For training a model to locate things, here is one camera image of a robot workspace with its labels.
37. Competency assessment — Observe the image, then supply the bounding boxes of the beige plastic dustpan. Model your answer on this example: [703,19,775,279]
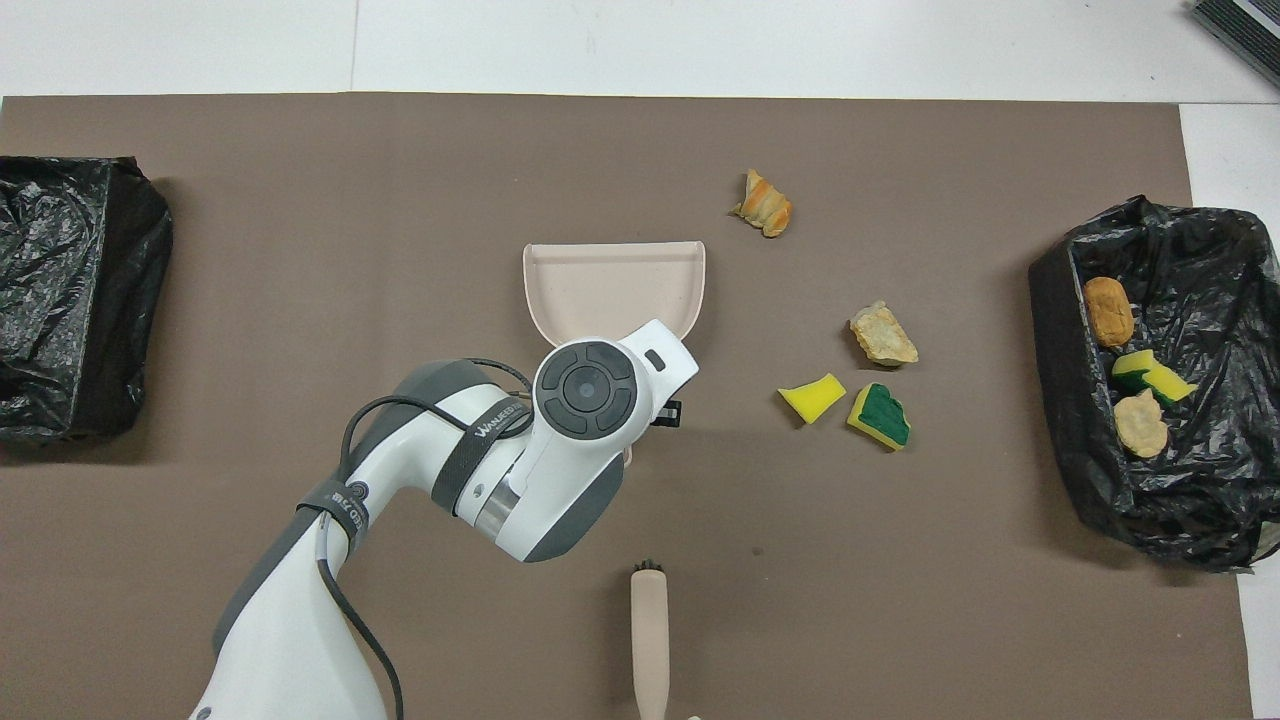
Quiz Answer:
[522,240,707,467]

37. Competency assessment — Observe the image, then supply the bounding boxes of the yellow sponge wedge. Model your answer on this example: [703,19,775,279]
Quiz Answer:
[778,373,847,426]

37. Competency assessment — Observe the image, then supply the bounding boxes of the green and yellow sponge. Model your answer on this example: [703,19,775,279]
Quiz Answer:
[847,383,912,452]

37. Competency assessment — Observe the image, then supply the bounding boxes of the beige hand brush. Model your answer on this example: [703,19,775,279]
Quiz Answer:
[629,559,670,720]

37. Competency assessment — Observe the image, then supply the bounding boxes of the pale bread chunk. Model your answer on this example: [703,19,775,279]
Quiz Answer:
[849,301,919,367]

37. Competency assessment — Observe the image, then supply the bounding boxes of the striped torn croissant piece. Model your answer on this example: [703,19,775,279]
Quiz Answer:
[731,168,793,239]

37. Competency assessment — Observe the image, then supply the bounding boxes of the oval brown bread roll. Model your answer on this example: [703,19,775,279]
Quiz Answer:
[1083,276,1136,349]

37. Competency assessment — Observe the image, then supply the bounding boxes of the small croissant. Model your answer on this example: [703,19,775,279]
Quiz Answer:
[1114,389,1170,460]

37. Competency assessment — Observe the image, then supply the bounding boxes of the notched yellow sponge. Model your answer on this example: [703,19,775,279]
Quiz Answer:
[1112,349,1198,406]

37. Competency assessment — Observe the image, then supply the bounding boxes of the black bag lined bin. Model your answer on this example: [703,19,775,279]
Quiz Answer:
[1029,195,1280,574]
[0,155,174,444]

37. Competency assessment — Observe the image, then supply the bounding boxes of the brown table mat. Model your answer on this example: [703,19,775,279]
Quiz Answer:
[0,93,1254,720]

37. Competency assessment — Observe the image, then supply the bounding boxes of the dark ribbed box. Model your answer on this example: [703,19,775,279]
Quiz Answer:
[1190,0,1280,91]

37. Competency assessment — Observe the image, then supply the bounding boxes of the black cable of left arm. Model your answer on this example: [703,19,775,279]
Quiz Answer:
[318,357,536,720]

